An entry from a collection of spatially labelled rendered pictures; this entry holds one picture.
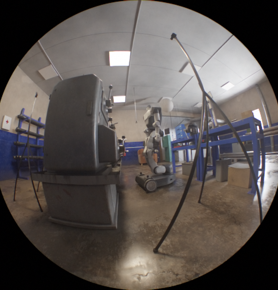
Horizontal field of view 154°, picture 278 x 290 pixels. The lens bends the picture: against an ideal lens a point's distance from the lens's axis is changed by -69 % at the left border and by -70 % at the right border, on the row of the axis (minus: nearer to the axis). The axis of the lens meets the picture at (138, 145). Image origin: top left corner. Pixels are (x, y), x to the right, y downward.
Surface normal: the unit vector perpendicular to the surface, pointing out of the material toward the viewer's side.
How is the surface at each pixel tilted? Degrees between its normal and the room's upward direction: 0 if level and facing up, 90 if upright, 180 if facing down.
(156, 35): 180
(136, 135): 90
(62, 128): 90
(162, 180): 90
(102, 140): 90
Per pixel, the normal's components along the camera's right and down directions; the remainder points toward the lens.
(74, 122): 0.16, -0.10
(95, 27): 0.07, 0.99
